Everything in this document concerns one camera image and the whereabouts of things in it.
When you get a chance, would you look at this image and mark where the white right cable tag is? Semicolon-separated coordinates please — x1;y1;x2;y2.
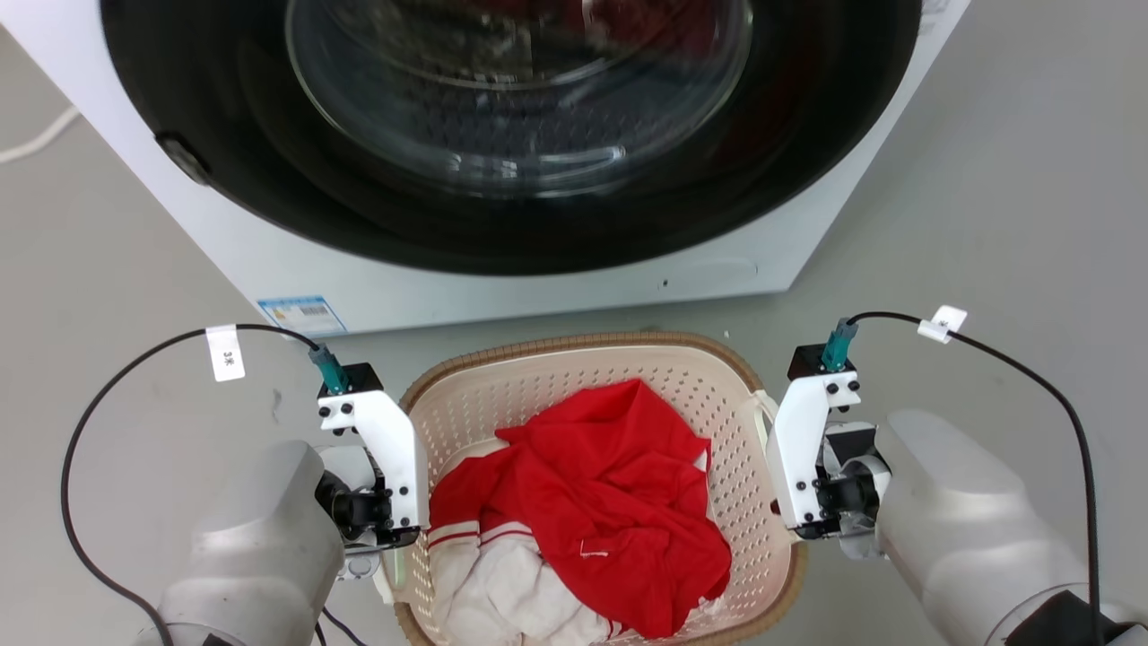
917;305;970;345

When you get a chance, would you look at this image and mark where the green right cable connector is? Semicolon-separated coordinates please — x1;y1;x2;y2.
821;317;860;374

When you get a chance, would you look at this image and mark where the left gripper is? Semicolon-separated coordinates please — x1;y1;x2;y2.
314;446;422;581

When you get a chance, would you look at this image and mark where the green left cable connector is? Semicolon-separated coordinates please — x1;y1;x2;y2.
308;343;352;397

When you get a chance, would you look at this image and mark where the red clothing inside washer drum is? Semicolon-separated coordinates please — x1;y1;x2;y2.
489;0;750;57

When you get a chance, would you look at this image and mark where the white front-load washing machine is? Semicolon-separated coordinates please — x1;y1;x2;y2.
0;0;974;338

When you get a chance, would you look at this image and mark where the blue white energy label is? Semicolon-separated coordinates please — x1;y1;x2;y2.
257;296;348;337

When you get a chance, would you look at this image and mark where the black round washer door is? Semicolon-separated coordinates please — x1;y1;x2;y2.
99;0;925;277

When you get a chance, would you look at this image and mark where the green cable connector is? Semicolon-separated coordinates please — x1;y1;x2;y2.
308;343;352;397
821;317;860;374

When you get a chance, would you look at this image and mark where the white left cable tag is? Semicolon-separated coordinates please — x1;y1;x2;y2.
205;324;248;384

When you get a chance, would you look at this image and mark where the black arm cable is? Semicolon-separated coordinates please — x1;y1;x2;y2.
846;310;1103;646
60;323;367;646

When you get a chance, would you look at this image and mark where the white floor cable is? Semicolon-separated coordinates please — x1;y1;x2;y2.
0;105;81;166

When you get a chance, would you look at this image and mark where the white cable tag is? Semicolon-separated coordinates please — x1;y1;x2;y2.
205;324;248;384
917;305;970;345

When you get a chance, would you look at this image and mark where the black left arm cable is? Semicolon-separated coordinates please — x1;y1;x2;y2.
60;323;367;646

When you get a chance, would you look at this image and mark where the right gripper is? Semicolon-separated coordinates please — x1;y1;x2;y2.
793;422;894;563

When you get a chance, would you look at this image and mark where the beige perforated laundry basket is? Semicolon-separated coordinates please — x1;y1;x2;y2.
392;331;809;646

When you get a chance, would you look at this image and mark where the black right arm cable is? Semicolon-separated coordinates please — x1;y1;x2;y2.
846;310;1103;646

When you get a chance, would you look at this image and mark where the white garment with red stripes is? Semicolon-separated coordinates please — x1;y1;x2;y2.
428;519;631;646

